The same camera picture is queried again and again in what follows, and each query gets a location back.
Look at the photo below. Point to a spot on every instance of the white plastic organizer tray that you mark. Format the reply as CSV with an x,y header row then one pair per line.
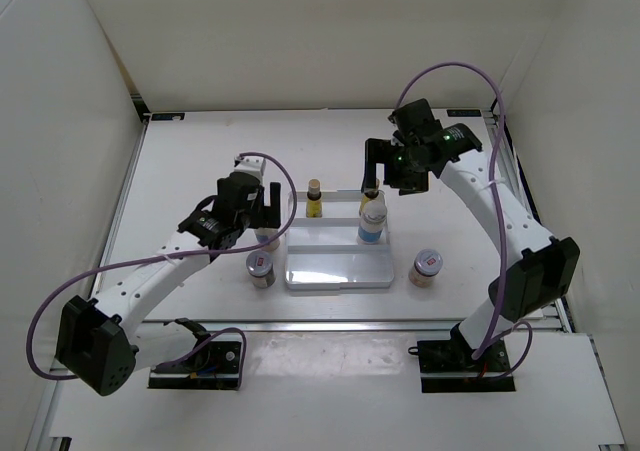
x,y
324,254

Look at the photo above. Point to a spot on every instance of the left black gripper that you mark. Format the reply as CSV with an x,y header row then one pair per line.
x,y
267,216

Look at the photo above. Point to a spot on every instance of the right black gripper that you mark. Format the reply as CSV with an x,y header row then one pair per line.
x,y
378,151

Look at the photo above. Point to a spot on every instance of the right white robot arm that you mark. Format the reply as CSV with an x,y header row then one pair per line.
x,y
536,267

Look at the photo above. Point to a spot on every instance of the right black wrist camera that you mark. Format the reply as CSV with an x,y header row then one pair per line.
x,y
414,123

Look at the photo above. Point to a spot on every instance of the silver-lid blue-label shaker jar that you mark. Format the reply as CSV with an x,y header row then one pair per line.
x,y
373,217

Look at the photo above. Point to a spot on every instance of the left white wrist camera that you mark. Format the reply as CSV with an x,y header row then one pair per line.
x,y
251,165

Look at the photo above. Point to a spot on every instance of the yellow bottle cork cap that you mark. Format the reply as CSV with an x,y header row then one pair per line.
x,y
314,199
367,196

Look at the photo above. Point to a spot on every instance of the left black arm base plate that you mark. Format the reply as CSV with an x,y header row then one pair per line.
x,y
217,363

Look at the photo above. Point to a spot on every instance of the silver-lid pink-label shaker jar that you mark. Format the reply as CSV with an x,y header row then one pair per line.
x,y
267,238

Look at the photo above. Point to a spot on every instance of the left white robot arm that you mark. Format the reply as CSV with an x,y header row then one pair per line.
x,y
100,340

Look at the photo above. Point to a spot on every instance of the white-lid spice jar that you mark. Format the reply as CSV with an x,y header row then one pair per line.
x,y
426,266
260,267

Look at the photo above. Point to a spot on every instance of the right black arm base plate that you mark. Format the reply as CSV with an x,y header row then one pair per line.
x,y
445,369

